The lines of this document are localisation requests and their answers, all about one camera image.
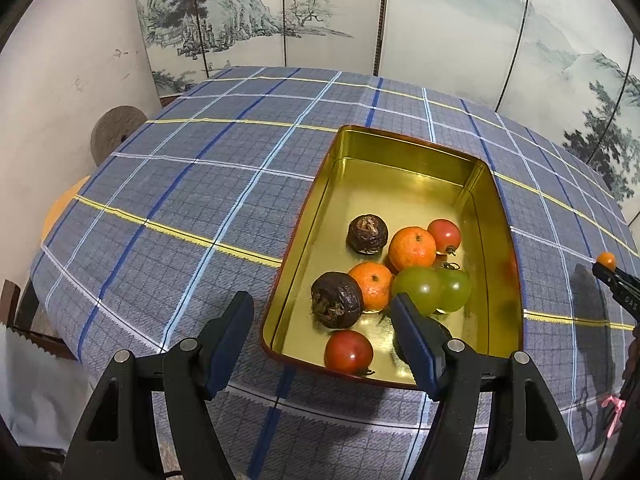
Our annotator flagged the small green tomato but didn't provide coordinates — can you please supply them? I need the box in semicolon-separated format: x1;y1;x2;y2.
391;266;443;316

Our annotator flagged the dark wooden frame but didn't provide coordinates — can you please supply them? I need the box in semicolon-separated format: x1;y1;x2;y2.
0;277;76;361

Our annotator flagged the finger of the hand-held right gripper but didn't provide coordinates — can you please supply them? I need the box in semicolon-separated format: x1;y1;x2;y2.
592;262;640;318

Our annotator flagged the blue plaid tablecloth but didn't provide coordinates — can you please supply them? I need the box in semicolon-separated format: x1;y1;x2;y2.
30;66;636;480

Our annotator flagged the large mandarin orange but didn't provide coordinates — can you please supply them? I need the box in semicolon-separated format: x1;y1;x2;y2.
388;226;437;272

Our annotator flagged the painted landscape folding screen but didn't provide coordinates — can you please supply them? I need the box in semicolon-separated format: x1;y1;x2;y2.
132;0;640;206

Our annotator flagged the red tomato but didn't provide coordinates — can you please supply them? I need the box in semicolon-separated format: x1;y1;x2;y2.
324;330;375;376
426;218;462;256

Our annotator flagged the round orange stool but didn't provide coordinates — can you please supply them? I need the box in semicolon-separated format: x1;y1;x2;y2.
41;175;91;241

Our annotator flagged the round stone disc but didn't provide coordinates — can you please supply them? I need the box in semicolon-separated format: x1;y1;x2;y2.
90;106;148;166

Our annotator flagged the large dark water chestnut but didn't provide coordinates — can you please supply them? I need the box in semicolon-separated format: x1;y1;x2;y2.
346;214;390;256

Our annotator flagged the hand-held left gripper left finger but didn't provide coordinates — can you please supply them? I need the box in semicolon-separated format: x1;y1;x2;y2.
62;290;256;480

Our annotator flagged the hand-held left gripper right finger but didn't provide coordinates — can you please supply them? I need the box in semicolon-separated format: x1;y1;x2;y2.
389;294;585;480

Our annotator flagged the white paper bag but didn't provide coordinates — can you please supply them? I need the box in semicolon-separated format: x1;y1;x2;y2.
0;327;96;441

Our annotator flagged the red and gold tin box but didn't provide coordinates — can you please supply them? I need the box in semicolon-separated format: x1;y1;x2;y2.
260;124;525;392

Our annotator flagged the pink ribbon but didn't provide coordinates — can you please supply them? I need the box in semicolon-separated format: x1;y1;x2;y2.
601;395;626;433

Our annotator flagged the large green tomato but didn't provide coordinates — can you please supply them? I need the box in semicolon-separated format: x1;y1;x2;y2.
437;267;472;313

